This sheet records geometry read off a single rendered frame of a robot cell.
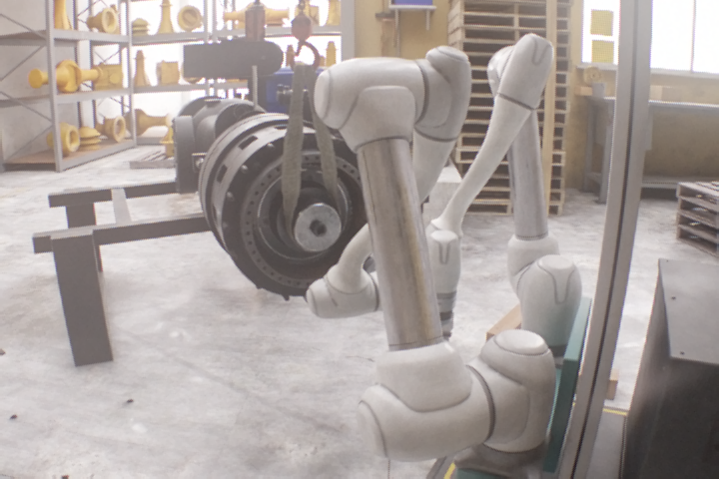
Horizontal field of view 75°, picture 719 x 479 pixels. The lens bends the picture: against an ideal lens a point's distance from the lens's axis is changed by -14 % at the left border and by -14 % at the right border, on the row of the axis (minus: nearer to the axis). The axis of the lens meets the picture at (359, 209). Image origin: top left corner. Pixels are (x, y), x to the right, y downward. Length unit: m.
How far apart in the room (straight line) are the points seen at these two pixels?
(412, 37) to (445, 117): 5.05
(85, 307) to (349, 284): 1.56
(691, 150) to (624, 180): 6.11
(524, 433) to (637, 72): 0.69
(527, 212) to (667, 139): 5.44
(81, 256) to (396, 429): 1.86
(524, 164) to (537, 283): 0.34
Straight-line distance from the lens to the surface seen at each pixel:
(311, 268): 1.73
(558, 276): 1.44
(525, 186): 1.56
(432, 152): 1.15
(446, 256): 1.40
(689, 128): 7.06
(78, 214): 3.56
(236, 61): 4.18
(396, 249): 0.94
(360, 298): 1.33
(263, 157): 1.58
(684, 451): 1.11
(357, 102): 0.98
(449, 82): 1.07
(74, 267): 2.53
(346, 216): 1.72
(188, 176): 2.87
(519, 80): 1.35
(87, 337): 2.66
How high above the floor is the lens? 1.29
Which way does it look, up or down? 15 degrees down
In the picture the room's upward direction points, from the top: straight up
